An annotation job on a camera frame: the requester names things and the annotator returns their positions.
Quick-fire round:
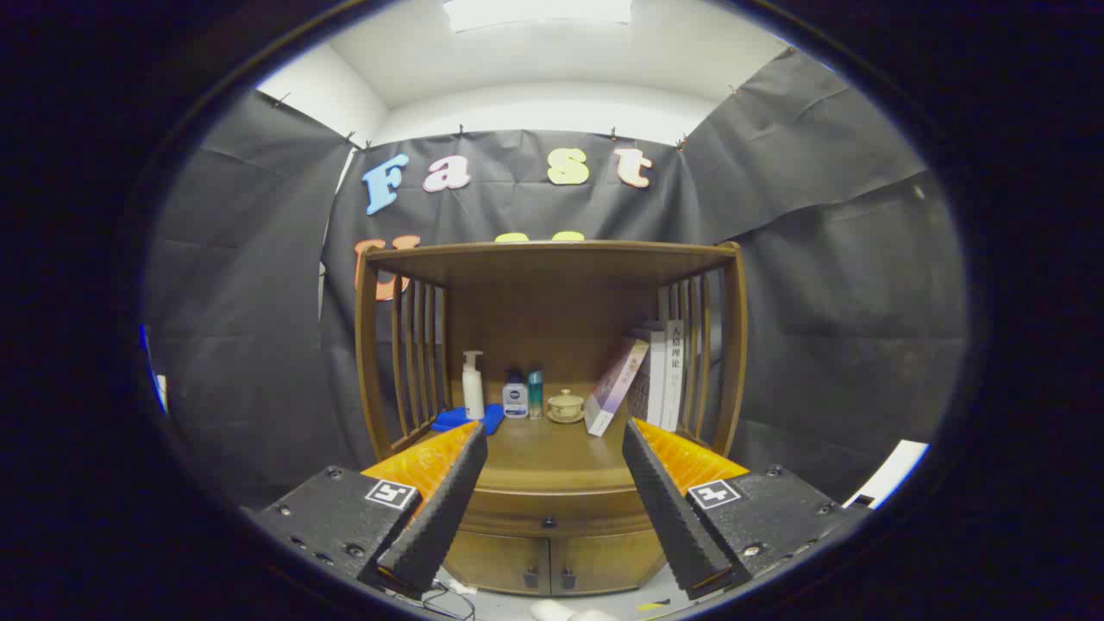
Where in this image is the ceiling light panel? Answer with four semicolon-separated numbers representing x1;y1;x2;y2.
442;0;633;34

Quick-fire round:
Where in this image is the white appliance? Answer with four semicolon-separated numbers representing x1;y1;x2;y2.
844;440;931;510

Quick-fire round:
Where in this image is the white pump bottle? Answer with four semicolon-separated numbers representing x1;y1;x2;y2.
461;350;486;421

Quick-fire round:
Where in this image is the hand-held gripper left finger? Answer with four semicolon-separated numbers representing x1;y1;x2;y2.
250;420;489;598

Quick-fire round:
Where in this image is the purple white book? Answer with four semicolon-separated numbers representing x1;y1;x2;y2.
584;337;649;437

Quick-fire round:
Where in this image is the wooden cabinet door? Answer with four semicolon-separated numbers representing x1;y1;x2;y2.
550;530;667;596
444;530;551;596

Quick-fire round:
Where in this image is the blue folded cloth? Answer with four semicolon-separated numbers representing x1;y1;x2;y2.
430;404;505;436

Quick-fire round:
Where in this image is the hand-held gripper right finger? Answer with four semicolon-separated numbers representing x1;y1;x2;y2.
621;417;872;601

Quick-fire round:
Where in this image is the black floor cable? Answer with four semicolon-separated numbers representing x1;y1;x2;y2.
379;580;477;620

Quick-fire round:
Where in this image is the wooden countertop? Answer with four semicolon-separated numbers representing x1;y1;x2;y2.
392;405;717;494

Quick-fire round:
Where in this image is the wooden cabinet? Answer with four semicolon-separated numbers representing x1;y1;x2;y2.
354;240;750;598

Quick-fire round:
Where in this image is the wooden drawer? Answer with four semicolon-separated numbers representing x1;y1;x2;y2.
453;487;665;540

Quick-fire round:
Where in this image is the dark patterned book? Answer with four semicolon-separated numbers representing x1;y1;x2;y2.
625;326;667;423

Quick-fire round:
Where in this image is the white blue-capped lotion bottle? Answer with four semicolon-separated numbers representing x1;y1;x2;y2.
503;369;530;420

